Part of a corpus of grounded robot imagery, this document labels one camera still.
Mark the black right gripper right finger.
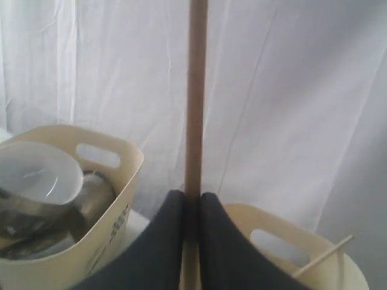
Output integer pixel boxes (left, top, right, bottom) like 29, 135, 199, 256
198, 192, 305, 290

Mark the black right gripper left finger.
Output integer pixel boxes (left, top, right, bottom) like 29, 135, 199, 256
72, 190, 185, 290

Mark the steel mug with handle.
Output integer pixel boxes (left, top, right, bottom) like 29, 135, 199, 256
73, 170, 117, 224

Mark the stainless steel bowl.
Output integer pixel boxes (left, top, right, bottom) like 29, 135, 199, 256
1, 184, 82, 240

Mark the small white ceramic bowl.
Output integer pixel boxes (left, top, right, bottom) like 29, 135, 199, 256
1, 141, 83, 205

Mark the cream bin with circle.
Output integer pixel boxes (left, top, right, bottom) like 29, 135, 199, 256
1, 124, 144, 289

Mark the cream bin with triangle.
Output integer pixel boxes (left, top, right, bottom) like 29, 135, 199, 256
223, 204, 369, 290

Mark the white curtain backdrop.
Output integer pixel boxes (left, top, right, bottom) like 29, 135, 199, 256
0, 0, 387, 242

